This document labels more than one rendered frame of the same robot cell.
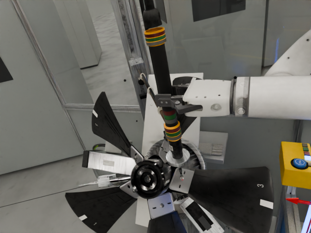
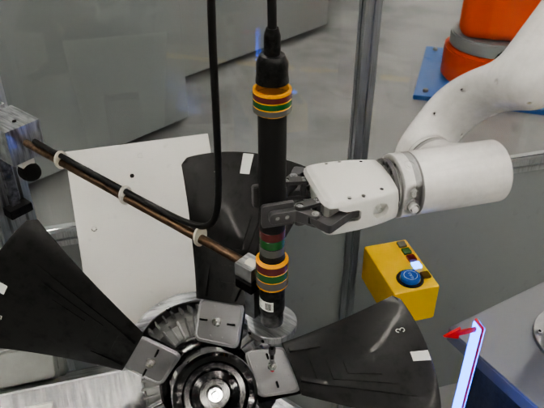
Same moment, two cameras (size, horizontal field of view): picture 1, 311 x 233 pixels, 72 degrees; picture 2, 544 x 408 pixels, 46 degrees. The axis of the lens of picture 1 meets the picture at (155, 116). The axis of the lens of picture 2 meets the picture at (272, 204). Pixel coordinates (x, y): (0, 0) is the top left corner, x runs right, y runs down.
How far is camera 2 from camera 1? 0.47 m
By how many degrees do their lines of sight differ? 37
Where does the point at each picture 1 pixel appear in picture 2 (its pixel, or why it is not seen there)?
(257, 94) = (434, 179)
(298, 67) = (448, 126)
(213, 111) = (376, 217)
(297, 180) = (413, 309)
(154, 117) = (112, 259)
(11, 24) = not seen: outside the picture
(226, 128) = not seen: hidden behind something
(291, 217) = not seen: hidden behind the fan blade
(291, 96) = (474, 175)
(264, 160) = (300, 297)
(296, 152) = (396, 260)
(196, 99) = (351, 201)
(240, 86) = (409, 170)
